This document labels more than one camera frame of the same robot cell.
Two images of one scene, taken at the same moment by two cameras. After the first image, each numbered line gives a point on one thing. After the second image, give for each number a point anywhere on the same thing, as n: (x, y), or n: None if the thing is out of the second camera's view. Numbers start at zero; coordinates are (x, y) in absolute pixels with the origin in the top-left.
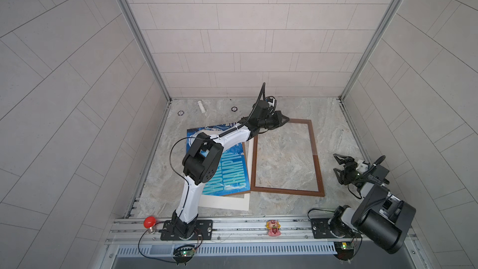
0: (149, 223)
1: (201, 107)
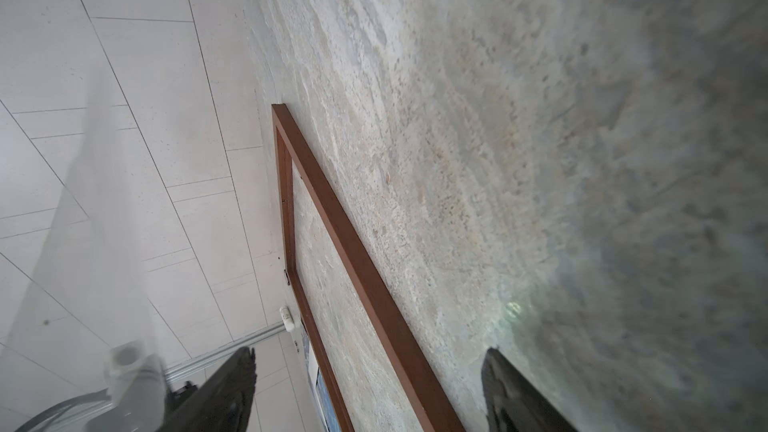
0: None
1: (287, 318)
